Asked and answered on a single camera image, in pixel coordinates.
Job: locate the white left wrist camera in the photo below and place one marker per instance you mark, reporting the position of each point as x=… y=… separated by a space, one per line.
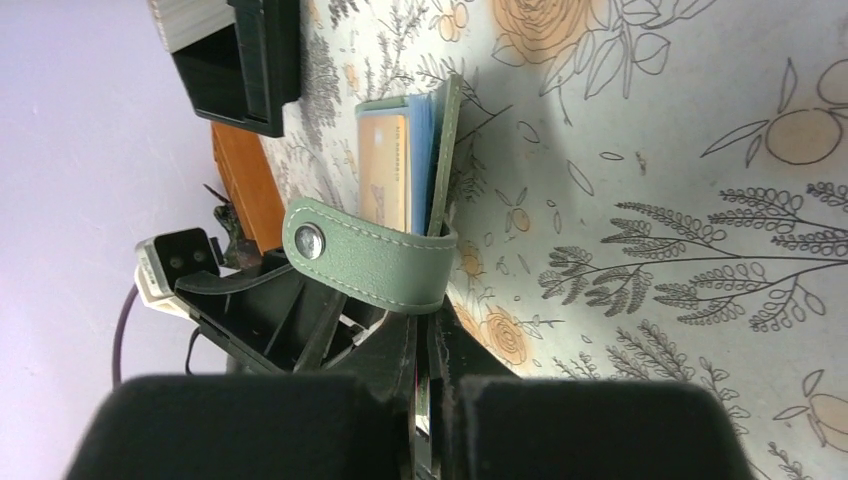
x=165 y=258

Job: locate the stack of white cards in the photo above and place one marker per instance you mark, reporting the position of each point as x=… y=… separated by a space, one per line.
x=181 y=23

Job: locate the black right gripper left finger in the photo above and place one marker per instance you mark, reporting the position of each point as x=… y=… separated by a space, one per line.
x=350 y=422

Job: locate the black card box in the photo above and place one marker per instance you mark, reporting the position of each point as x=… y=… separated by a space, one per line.
x=244 y=74

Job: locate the gold credit card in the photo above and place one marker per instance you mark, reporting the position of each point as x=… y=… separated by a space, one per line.
x=383 y=155

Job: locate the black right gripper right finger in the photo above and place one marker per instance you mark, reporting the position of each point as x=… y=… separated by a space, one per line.
x=488 y=423

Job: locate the orange compartment tray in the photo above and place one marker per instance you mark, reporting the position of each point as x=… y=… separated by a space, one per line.
x=248 y=180

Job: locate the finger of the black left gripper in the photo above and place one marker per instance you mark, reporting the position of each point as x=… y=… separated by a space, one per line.
x=271 y=318

